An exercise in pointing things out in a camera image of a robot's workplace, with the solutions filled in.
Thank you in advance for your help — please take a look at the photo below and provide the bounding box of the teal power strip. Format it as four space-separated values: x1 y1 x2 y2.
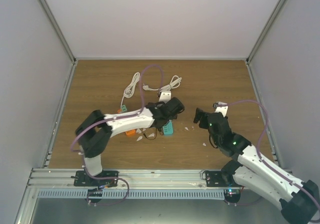
162 120 174 136

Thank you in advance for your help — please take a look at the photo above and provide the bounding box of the orange power strip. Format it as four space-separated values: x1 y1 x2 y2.
125 129 136 137

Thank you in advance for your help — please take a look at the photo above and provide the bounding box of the green charger plug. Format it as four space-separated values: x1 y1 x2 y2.
120 105 128 112

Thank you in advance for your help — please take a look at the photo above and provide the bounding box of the white teal-strip cord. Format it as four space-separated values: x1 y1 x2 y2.
142 75 182 94

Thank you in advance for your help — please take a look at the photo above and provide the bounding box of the white orange-strip cord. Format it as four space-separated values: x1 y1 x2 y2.
119 71 142 108

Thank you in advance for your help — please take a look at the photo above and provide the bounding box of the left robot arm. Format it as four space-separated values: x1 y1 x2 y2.
71 97 185 186

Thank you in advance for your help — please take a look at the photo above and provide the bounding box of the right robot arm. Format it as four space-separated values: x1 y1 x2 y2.
194 107 320 223

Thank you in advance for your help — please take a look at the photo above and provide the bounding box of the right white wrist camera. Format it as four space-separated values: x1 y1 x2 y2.
213 102 228 117

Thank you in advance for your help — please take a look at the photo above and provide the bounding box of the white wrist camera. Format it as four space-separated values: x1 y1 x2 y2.
159 91 172 103
213 102 228 117

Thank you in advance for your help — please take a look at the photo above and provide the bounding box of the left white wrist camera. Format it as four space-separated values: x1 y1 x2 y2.
159 91 172 103

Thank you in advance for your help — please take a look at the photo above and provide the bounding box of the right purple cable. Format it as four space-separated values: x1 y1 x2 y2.
222 100 320 221

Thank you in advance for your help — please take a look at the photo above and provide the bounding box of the purple cable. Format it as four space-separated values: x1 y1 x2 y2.
222 100 320 221
69 64 166 179

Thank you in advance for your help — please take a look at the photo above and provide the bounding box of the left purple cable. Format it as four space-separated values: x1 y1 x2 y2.
69 64 166 179

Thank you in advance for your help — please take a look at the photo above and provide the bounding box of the grey slotted cable duct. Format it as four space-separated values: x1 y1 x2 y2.
37 188 225 200

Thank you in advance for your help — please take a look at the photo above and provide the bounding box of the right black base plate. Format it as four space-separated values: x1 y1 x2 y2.
201 170 252 206

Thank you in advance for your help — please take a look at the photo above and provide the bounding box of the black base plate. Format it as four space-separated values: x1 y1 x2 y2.
71 170 119 204
201 170 252 206

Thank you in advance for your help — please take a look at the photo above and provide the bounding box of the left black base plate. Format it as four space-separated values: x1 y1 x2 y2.
71 170 119 204

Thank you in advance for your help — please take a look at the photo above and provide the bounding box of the aluminium front rail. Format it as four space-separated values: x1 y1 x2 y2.
27 168 241 190

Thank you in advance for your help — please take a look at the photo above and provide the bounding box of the right aluminium frame post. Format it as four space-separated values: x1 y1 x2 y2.
245 0 288 65

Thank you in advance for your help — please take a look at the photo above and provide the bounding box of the aluminium frame post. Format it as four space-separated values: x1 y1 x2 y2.
245 0 288 65
37 0 76 65

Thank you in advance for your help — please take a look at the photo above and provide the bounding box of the left aluminium frame post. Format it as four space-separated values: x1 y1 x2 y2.
37 0 76 65

